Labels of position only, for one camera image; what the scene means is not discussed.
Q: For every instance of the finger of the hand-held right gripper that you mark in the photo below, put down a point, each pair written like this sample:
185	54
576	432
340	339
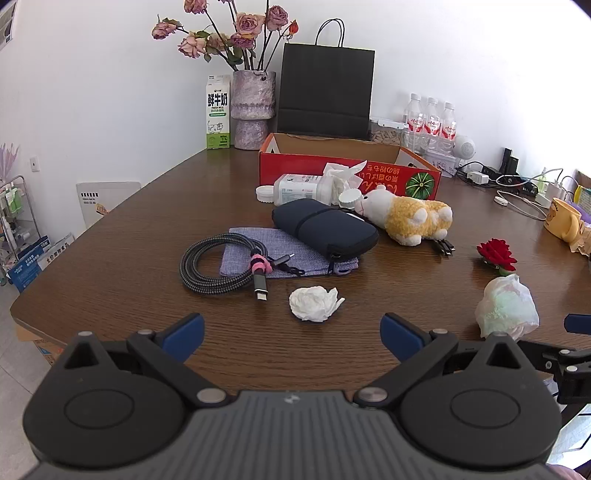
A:
577	383
579	324

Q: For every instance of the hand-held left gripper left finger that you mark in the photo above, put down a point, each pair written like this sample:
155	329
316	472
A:
184	336

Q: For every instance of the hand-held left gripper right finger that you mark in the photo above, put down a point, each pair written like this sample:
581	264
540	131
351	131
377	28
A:
400	336

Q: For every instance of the red fabric rose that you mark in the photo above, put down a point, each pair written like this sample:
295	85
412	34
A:
496	251

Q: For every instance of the yellow white plush toy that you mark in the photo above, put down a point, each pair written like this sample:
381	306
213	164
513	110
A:
411	217

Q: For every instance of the purple fabric pouch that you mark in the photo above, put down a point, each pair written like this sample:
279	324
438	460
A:
272	247

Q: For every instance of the navy zip pouch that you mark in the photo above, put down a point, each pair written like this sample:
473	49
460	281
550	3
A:
323	226

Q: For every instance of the red cardboard box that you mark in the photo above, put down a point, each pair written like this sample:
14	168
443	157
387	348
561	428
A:
392	177

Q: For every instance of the white lid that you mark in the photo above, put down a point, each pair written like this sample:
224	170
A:
265	194

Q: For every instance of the white tissue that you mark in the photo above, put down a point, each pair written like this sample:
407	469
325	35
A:
339	177
314	302

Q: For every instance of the white wet wipes pack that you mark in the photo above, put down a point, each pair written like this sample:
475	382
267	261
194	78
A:
300	189

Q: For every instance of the clear snack container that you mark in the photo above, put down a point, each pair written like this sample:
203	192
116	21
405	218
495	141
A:
385	134

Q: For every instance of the crumpled pale plastic bag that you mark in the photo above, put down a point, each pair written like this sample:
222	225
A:
505	307

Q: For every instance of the yellow bear mug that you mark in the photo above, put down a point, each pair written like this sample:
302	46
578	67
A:
561	219

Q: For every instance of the brown cardboard carton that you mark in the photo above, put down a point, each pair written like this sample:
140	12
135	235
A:
39	346

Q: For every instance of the small clear spray bottle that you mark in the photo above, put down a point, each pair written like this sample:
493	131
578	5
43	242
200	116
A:
542	181

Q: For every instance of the white printed board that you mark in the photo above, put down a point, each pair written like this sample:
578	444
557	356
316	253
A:
108	203

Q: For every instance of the white lettered carton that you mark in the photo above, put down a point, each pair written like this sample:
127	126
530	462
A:
55	251

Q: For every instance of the black sunglasses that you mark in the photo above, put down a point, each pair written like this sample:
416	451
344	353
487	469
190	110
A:
510	181

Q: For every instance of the blue carton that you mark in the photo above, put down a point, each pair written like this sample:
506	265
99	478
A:
27	265

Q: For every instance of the white tissue pack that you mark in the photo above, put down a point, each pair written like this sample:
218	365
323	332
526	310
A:
441	164

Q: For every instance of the white power adapter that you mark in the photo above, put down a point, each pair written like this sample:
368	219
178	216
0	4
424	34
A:
478	177

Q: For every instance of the black power adapter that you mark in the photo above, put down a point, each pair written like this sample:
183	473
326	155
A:
489	171

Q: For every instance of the black upright charging dock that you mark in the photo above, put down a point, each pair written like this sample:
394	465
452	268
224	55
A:
509	161

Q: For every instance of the clear drinking glass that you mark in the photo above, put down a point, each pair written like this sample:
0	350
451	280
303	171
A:
418	144

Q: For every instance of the white round speaker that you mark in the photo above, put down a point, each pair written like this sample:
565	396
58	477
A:
466	147

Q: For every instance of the red label water bottle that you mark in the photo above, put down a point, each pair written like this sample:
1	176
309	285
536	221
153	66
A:
414	120
431	122
448	127

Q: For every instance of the white green milk carton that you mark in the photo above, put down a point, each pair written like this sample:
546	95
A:
217	115

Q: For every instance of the purple pampas grass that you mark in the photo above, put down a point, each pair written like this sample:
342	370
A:
7	159

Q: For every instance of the black paper bag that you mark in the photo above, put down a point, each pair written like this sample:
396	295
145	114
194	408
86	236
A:
323	83

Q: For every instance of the dried pink rose bouquet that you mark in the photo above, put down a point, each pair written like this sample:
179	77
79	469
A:
249	21

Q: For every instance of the white wall charger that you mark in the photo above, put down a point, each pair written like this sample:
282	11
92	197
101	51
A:
554	189

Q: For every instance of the wall poster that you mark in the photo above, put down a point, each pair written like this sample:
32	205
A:
7	21

